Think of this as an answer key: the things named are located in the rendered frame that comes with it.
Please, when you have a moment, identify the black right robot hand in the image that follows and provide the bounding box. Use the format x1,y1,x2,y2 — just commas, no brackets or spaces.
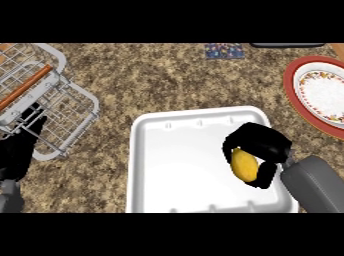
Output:
221,121,293,190

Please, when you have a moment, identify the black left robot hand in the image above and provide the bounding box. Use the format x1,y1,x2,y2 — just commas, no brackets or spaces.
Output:
0,102,48,188

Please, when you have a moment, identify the yellow lemon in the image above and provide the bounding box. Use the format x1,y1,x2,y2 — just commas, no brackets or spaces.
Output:
230,147,261,183

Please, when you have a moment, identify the white plastic tray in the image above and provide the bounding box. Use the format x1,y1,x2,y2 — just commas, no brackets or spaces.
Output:
123,105,301,214

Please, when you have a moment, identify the white floral rimmed plate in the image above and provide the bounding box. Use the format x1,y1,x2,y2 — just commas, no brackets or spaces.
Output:
293,61,344,131

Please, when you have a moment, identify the red oval placemat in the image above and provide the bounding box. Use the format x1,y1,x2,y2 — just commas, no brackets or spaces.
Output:
281,55,344,143

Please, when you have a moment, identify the blue patterned box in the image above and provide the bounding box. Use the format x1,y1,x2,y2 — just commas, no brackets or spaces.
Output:
203,43,246,60

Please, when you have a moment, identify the dark grey appliance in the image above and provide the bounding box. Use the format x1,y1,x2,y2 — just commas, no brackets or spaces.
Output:
249,43,327,49

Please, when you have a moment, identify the white wire basket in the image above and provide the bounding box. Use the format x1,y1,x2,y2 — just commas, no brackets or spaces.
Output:
0,43,101,162

